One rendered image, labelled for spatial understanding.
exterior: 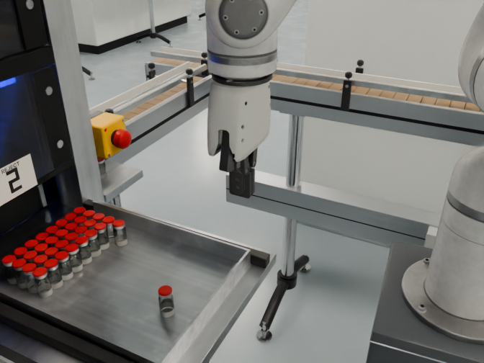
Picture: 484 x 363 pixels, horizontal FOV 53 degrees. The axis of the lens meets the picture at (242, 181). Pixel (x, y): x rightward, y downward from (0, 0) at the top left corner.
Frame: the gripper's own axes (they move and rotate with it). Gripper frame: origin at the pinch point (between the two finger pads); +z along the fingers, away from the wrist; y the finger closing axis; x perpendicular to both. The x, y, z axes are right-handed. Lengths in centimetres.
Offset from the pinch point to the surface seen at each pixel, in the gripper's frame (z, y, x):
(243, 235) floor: 108, -121, -58
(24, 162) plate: 4.2, 3.9, -38.6
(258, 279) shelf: 20.2, -3.7, 1.2
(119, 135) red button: 7.2, -17.1, -35.9
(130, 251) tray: 20.0, 0.0, -22.0
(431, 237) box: 54, -80, 25
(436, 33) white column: 8, -144, 10
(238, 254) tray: 18.1, -5.7, -3.4
